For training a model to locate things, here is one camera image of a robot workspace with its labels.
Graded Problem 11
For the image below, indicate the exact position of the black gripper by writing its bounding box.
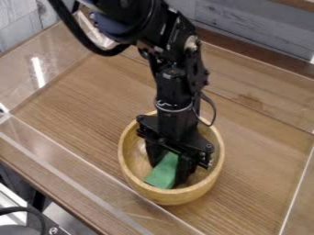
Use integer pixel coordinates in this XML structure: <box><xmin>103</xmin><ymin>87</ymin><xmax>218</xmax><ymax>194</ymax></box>
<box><xmin>136</xmin><ymin>102</ymin><xmax>215</xmax><ymax>185</ymax></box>

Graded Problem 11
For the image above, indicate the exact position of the green rectangular block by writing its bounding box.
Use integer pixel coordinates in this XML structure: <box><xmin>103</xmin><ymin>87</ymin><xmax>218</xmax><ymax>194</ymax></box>
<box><xmin>144</xmin><ymin>151</ymin><xmax>178</xmax><ymax>189</ymax></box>

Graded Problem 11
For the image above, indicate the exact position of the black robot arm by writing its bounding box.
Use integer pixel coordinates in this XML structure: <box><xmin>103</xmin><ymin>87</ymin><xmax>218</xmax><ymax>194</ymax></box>
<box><xmin>79</xmin><ymin>0</ymin><xmax>215</xmax><ymax>189</ymax></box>

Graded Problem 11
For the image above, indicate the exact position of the brown wooden bowl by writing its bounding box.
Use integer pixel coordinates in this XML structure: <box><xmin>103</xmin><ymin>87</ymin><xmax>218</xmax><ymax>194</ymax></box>
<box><xmin>117</xmin><ymin>120</ymin><xmax>226</xmax><ymax>206</ymax></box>

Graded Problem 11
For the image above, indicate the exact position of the clear acrylic tray wall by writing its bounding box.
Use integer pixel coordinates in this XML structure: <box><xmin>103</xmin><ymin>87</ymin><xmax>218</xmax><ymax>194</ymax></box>
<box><xmin>0</xmin><ymin>24</ymin><xmax>314</xmax><ymax>235</ymax></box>

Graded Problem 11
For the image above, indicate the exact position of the grey metal frame bracket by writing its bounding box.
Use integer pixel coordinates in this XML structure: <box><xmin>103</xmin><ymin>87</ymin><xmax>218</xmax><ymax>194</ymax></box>
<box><xmin>41</xmin><ymin>210</ymin><xmax>97</xmax><ymax>235</ymax></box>

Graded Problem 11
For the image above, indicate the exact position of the black cable lower left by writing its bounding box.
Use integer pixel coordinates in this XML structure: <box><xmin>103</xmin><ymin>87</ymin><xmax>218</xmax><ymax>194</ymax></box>
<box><xmin>0</xmin><ymin>206</ymin><xmax>45</xmax><ymax>235</ymax></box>

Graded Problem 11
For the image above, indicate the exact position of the clear acrylic corner bracket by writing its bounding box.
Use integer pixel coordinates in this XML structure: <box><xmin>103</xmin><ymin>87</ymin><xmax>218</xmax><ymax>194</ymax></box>
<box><xmin>77</xmin><ymin>11</ymin><xmax>117</xmax><ymax>50</ymax></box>

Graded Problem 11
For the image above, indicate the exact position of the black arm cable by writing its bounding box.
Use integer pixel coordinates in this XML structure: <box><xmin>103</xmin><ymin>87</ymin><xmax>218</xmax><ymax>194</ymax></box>
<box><xmin>48</xmin><ymin>0</ymin><xmax>218</xmax><ymax>128</ymax></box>

